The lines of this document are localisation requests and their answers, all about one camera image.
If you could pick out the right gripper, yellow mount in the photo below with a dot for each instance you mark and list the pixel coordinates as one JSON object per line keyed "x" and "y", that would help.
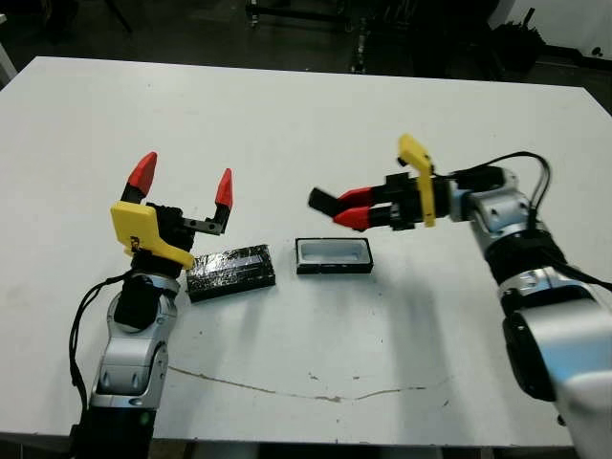
{"x": 406, "y": 201}

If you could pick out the black taped box lid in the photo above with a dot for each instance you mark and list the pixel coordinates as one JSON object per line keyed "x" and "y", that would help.
{"x": 229, "y": 270}

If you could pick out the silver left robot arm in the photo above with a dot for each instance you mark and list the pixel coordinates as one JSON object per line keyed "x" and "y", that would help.
{"x": 129, "y": 354}

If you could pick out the black equipment stack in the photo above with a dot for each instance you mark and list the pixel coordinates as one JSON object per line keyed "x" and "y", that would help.
{"x": 518, "y": 45}

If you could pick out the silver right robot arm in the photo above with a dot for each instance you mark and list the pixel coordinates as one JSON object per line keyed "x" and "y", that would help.
{"x": 540, "y": 306}

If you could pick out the left gripper, yellow mount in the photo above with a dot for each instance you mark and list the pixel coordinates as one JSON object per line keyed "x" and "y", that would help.
{"x": 167, "y": 229}

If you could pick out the black wheeled metal frame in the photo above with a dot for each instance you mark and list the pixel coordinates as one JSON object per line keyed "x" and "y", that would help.
{"x": 301, "y": 15}

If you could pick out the black box with white insert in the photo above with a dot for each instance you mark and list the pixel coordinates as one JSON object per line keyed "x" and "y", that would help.
{"x": 334, "y": 251}

